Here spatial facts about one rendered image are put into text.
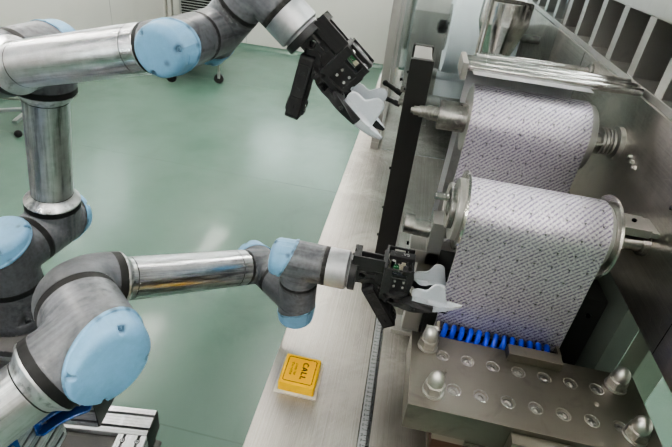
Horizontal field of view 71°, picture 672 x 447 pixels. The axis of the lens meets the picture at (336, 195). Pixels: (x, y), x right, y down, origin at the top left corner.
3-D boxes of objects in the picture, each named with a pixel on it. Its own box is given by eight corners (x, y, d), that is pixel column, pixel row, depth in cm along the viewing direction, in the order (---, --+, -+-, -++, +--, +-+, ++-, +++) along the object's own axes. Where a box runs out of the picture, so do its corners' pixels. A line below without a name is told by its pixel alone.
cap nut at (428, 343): (417, 336, 88) (422, 318, 85) (437, 340, 87) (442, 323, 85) (417, 351, 85) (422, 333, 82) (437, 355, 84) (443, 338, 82)
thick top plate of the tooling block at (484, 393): (406, 352, 92) (412, 330, 89) (619, 398, 88) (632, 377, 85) (401, 426, 78) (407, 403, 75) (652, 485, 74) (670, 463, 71)
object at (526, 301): (434, 322, 92) (457, 247, 83) (557, 348, 90) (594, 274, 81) (434, 324, 92) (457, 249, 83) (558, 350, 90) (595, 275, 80)
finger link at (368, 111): (399, 126, 75) (362, 80, 74) (372, 147, 77) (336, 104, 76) (403, 121, 78) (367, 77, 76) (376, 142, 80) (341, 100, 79)
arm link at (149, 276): (8, 299, 74) (253, 272, 111) (27, 343, 68) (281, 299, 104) (21, 235, 71) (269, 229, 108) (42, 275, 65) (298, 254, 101)
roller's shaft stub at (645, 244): (595, 239, 86) (604, 219, 84) (635, 246, 85) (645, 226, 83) (602, 253, 82) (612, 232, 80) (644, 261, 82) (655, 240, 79)
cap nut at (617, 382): (601, 375, 84) (611, 358, 82) (622, 379, 84) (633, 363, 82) (607, 392, 81) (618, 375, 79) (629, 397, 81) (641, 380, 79)
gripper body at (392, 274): (417, 275, 82) (350, 261, 84) (408, 311, 87) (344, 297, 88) (419, 249, 89) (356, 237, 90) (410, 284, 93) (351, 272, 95)
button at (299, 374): (287, 360, 96) (287, 352, 94) (320, 368, 95) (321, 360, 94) (277, 389, 90) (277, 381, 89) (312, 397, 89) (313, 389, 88)
